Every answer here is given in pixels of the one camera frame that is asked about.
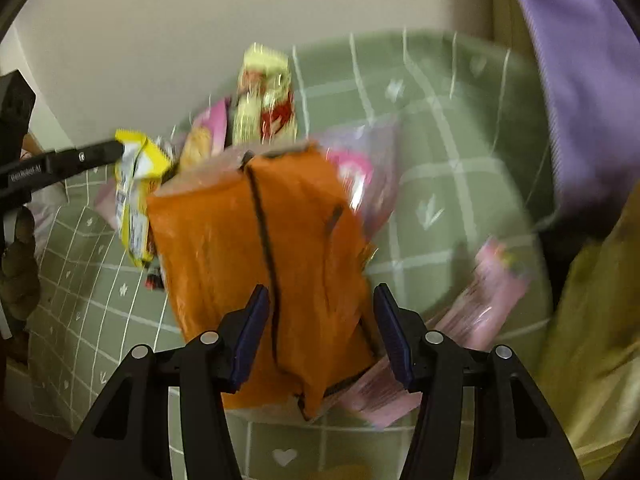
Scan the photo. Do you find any long pink snack wrapper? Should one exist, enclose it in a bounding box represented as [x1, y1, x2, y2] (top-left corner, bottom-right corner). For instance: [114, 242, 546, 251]
[338, 237, 530, 428]

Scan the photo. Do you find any pink panda clear packet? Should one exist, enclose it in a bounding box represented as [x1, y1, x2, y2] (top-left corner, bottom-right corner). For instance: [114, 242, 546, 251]
[314, 119, 401, 240]

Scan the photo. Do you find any left hand brown glove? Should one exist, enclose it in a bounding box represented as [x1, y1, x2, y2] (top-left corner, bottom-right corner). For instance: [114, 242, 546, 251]
[1, 207, 41, 322]

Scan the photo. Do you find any pink chips bag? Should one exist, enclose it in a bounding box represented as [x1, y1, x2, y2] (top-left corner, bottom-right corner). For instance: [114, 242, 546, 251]
[179, 98, 230, 171]

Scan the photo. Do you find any purple pillow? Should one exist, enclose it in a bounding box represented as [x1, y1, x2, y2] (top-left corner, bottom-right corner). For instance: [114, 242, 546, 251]
[518, 0, 639, 214]

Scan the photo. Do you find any green checked bed sheet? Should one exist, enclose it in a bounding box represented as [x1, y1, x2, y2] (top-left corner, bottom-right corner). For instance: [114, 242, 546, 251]
[27, 27, 557, 480]

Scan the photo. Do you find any orange snack bag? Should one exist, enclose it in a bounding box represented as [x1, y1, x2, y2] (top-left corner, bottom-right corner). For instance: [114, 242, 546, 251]
[146, 145, 378, 419]

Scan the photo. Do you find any yellow-green plastic trash bag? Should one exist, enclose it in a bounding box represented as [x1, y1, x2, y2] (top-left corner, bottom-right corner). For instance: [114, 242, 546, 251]
[536, 191, 639, 479]

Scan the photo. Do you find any pale yellow red snack wrapper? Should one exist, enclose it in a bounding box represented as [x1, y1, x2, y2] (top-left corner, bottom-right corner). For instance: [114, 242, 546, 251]
[232, 44, 297, 145]

